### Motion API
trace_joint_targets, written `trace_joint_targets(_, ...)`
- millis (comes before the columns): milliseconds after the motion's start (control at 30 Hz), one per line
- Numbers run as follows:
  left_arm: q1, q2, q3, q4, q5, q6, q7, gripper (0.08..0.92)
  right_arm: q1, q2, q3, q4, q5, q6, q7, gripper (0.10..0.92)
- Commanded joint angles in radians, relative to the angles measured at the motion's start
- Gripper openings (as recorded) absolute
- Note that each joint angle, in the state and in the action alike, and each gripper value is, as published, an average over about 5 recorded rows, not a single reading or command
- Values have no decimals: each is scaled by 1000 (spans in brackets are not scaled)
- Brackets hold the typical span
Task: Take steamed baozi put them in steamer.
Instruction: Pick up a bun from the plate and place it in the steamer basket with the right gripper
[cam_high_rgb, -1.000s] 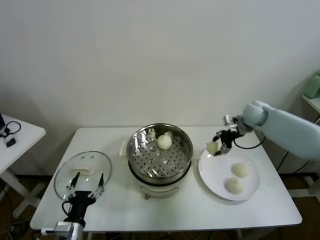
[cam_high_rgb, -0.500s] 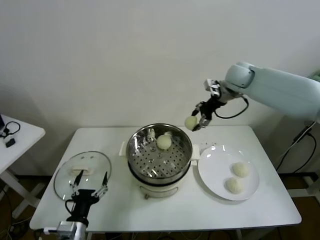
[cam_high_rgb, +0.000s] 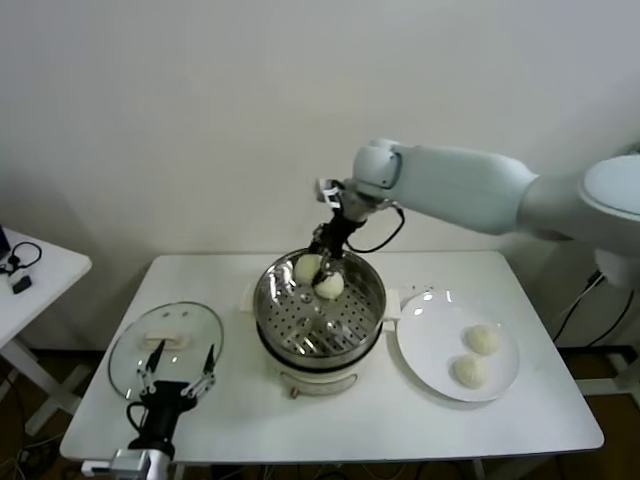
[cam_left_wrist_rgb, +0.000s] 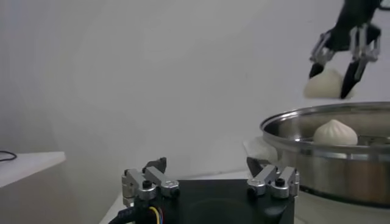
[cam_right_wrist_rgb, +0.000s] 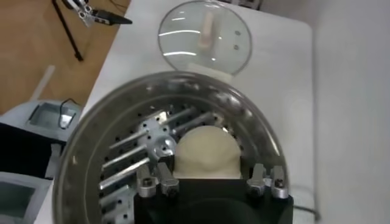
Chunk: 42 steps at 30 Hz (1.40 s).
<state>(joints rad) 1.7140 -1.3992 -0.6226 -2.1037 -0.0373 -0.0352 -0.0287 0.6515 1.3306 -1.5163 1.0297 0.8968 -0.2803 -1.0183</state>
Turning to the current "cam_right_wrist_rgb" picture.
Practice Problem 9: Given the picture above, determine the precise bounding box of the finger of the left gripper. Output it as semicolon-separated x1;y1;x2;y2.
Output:
77;2;133;27

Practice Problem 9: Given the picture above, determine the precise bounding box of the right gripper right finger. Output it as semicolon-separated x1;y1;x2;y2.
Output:
246;163;289;200

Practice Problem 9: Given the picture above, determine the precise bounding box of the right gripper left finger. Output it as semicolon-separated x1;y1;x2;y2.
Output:
135;153;181;199

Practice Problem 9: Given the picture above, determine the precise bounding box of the white steamed baozi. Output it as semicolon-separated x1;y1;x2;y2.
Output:
172;125;243;180

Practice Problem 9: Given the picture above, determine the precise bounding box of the stainless perforated steamer basket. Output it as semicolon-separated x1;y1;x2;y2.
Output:
53;71;289;224

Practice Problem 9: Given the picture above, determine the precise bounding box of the glass pot lid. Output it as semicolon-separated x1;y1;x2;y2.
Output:
157;0;253;76

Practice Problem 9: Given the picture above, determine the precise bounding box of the white bar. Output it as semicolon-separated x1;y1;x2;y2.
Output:
30;65;56;101

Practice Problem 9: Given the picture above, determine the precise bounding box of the grey equipment box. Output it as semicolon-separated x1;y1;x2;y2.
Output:
0;99;83;224

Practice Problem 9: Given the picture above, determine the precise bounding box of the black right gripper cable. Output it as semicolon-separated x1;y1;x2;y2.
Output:
292;205;321;222

